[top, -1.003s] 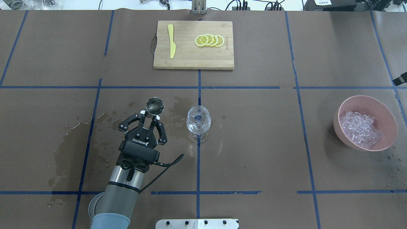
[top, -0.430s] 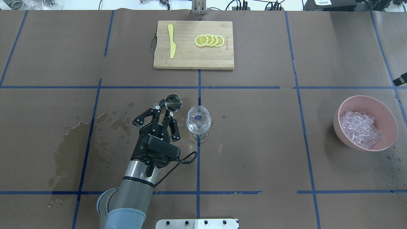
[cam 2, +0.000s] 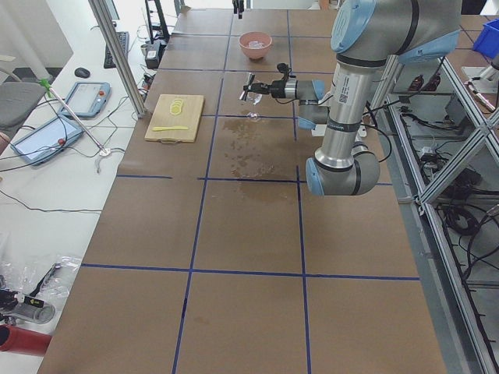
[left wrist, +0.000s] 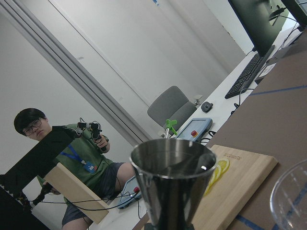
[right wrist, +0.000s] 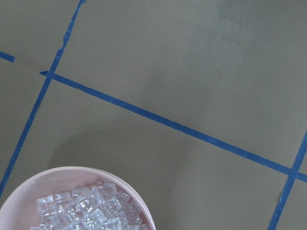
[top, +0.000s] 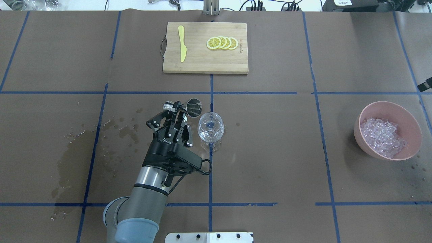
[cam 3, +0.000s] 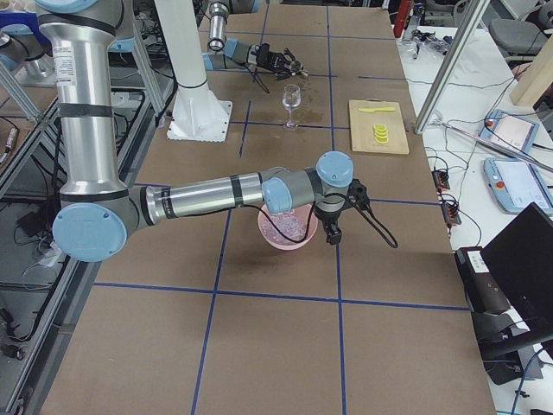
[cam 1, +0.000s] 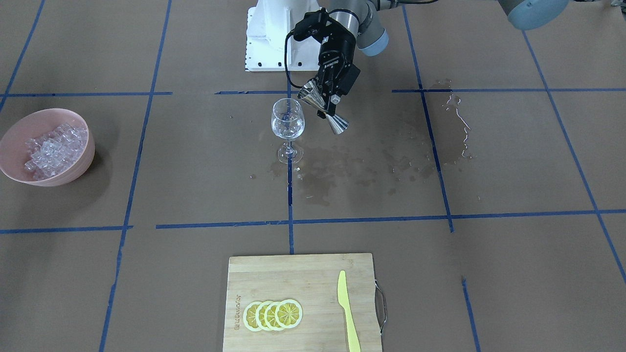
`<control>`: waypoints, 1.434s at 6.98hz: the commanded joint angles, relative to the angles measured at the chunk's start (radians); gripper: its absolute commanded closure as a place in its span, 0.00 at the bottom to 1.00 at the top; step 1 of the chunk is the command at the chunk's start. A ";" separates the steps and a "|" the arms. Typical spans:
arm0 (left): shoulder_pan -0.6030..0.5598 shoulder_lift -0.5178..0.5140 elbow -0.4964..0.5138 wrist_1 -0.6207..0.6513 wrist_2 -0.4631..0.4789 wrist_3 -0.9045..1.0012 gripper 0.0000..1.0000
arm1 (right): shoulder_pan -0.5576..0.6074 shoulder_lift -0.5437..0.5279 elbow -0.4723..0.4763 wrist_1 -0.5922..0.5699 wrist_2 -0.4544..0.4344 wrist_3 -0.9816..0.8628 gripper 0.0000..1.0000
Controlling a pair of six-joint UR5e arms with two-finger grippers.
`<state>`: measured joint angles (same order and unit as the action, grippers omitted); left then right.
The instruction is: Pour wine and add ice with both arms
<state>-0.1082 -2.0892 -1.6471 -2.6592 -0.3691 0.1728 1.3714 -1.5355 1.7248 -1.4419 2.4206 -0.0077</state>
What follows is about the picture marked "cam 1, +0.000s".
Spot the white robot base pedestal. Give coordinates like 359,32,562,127
245,0,320,72

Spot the clear wine glass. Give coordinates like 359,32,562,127
271,98,306,164

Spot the bamboo cutting board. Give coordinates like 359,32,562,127
222,253,382,352

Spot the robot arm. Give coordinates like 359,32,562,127
293,0,435,119

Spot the steel double jigger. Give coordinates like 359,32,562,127
298,79,349,134

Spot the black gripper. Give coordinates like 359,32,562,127
316,21,360,116

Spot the yellow plastic knife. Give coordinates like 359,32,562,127
336,270,361,352

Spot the clear ice cubes pile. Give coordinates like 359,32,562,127
24,123,88,181

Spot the lemon slice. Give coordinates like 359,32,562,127
255,301,274,330
274,299,303,329
264,301,284,331
244,301,263,332

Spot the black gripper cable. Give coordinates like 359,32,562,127
284,10,329,91

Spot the pink bowl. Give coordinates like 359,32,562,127
1,109,95,187

